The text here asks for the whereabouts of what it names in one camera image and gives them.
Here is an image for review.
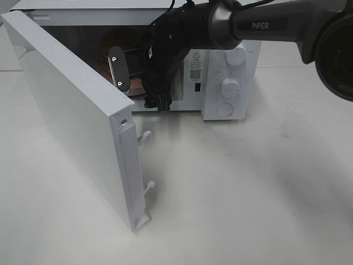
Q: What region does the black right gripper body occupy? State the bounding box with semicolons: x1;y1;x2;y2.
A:
125;10;193;99

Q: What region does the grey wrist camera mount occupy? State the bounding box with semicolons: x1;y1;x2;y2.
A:
108;46;131;94

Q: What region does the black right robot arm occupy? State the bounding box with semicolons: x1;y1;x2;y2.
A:
137;1;352;112

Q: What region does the burger with lettuce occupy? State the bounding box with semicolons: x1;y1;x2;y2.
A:
99;27;140;60

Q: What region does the round white door button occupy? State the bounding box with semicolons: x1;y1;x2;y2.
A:
217;103;234;117

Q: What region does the upper white power knob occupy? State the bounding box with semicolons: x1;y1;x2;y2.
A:
225;43;248;66

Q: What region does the pink round plate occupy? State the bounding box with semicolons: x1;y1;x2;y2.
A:
87;57;145;98

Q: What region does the white microwave oven body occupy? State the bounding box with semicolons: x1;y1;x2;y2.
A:
2;1;261;120

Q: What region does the white timer knob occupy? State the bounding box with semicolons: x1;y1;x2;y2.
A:
220;78;240;98

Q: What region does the white microwave door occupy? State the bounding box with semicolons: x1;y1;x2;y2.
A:
1;10;154;231

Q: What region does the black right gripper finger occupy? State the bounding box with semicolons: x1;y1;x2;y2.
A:
144;94;172;112

